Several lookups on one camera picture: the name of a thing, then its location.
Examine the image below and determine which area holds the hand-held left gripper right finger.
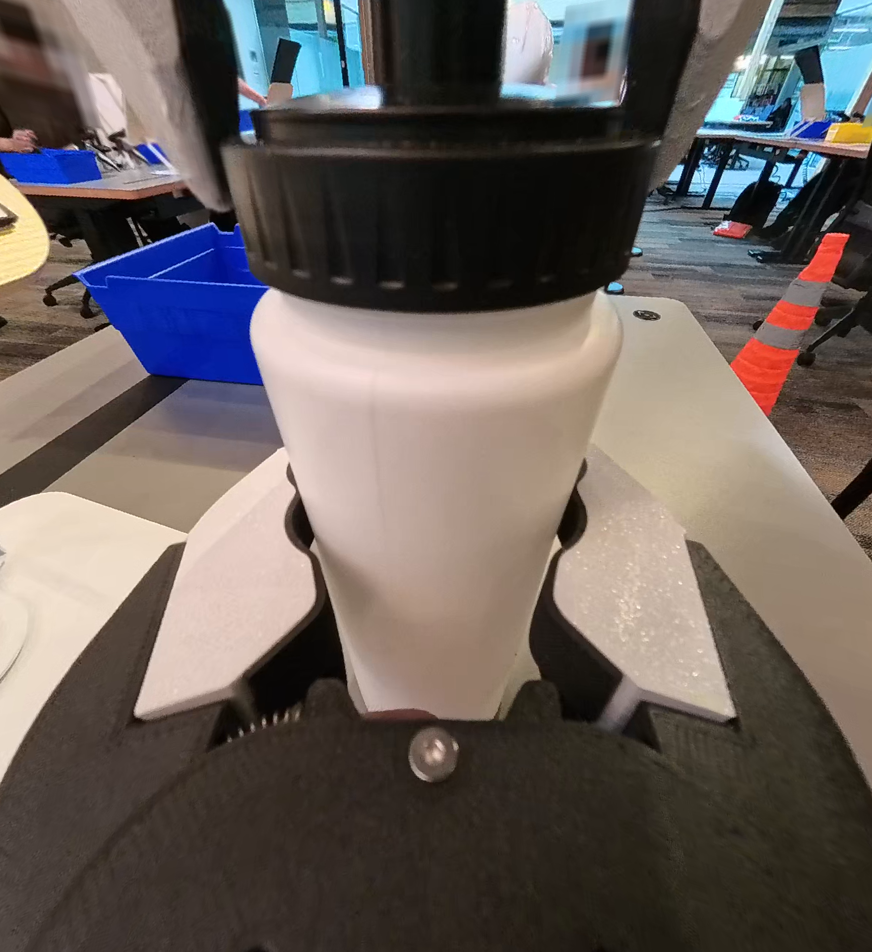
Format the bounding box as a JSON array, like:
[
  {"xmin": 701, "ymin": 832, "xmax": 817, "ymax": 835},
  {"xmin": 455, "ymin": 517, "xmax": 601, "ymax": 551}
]
[{"xmin": 533, "ymin": 447, "xmax": 738, "ymax": 725}]

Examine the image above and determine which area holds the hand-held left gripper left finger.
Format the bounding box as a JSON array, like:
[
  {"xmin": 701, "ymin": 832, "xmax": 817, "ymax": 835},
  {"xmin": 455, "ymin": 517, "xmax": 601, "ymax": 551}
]
[{"xmin": 134, "ymin": 447, "xmax": 330, "ymax": 722}]

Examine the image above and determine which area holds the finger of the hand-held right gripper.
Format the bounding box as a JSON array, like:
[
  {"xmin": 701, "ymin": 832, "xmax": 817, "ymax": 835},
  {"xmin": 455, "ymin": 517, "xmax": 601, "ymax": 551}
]
[
  {"xmin": 20, "ymin": 0, "xmax": 241, "ymax": 212},
  {"xmin": 623, "ymin": 0, "xmax": 772, "ymax": 187}
]

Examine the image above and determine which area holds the black bottle lid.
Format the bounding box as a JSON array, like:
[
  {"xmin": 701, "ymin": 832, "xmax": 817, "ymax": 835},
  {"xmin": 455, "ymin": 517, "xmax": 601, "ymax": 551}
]
[{"xmin": 225, "ymin": 102, "xmax": 660, "ymax": 313}]

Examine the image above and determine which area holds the white bottle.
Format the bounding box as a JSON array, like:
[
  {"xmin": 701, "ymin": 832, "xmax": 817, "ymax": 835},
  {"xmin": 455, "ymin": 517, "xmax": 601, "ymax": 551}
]
[{"xmin": 250, "ymin": 283, "xmax": 624, "ymax": 718}]

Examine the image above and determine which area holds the person's right hand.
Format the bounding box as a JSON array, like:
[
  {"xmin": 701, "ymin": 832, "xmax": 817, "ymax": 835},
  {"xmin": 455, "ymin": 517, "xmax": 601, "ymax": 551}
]
[{"xmin": 503, "ymin": 0, "xmax": 553, "ymax": 84}]

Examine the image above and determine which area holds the small blue plastic bin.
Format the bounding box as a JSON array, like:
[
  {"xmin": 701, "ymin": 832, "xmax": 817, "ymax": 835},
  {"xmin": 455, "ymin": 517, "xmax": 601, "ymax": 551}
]
[{"xmin": 0, "ymin": 148, "xmax": 102, "ymax": 185}]

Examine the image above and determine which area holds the wooden top desk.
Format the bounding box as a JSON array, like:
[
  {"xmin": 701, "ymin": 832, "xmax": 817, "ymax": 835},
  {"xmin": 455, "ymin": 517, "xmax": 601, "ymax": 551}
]
[
  {"xmin": 20, "ymin": 167, "xmax": 184, "ymax": 261},
  {"xmin": 689, "ymin": 127, "xmax": 872, "ymax": 266}
]

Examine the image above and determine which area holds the black backpack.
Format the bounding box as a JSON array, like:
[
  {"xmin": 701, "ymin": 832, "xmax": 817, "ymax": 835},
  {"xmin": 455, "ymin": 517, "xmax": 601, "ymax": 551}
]
[{"xmin": 727, "ymin": 179, "xmax": 784, "ymax": 229}]

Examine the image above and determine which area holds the wooden display board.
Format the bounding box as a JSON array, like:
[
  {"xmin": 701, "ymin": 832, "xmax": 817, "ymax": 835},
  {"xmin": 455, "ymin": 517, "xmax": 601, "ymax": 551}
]
[{"xmin": 0, "ymin": 142, "xmax": 50, "ymax": 306}]

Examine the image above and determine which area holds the orange traffic cone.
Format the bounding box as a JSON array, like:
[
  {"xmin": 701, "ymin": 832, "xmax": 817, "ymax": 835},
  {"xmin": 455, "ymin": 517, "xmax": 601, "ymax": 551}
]
[{"xmin": 730, "ymin": 234, "xmax": 851, "ymax": 417}]

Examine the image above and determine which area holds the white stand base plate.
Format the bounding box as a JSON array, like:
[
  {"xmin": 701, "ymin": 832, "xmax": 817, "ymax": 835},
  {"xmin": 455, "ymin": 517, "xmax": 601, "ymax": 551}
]
[{"xmin": 0, "ymin": 494, "xmax": 187, "ymax": 834}]

